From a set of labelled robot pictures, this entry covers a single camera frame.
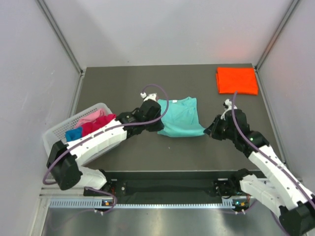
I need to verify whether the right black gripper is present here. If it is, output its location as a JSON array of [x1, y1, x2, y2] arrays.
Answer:
[[203, 114, 236, 141]]

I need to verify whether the teal t-shirt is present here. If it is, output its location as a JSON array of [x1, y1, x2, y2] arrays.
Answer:
[[158, 96, 205, 138]]

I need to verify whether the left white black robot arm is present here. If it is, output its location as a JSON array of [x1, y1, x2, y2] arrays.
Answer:
[[47, 99, 164, 195]]

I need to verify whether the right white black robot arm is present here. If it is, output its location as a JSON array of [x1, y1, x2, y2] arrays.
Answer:
[[204, 105, 315, 236]]

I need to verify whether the folded orange t-shirt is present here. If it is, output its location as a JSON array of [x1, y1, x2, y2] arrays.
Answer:
[[216, 67, 259, 95]]

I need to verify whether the pink t-shirt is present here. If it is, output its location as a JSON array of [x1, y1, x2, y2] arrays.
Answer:
[[74, 109, 106, 128]]

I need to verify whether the magenta t-shirt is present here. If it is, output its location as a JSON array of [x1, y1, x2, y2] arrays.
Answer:
[[81, 114, 116, 137]]

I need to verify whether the blue t-shirt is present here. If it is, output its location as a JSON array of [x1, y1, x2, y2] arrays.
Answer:
[[65, 127, 83, 142]]

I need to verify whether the white plastic laundry basket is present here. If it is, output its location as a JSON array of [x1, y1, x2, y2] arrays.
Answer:
[[42, 103, 127, 167]]

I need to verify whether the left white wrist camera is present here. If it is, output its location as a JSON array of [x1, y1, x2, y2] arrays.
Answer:
[[140, 92, 158, 102]]

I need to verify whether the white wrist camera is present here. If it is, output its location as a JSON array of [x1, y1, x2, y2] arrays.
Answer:
[[220, 99, 237, 120], [140, 92, 158, 102]]

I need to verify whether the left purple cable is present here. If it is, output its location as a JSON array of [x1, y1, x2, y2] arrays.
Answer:
[[43, 84, 170, 215]]

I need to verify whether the purple cable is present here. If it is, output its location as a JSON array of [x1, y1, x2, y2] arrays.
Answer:
[[43, 84, 170, 215], [222, 90, 315, 234]]

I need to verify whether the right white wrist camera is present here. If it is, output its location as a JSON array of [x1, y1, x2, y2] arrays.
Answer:
[[220, 99, 237, 120]]

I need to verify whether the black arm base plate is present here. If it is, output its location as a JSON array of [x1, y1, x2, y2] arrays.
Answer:
[[83, 169, 259, 199]]

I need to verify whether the right aluminium corner post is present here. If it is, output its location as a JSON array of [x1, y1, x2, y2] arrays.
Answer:
[[254, 0, 302, 71]]

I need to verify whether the aluminium corner post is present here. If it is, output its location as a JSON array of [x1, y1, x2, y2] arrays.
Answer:
[[36, 0, 86, 77], [254, 0, 302, 71]]

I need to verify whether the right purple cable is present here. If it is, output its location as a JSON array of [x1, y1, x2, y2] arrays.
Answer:
[[222, 90, 315, 234]]

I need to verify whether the left aluminium corner post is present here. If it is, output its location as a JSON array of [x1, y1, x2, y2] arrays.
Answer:
[[36, 0, 86, 77]]

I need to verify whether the aluminium front rail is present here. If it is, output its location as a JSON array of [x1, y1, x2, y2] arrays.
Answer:
[[39, 178, 308, 197]]

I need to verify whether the slotted grey cable duct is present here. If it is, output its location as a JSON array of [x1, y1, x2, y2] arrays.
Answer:
[[49, 198, 249, 209]]

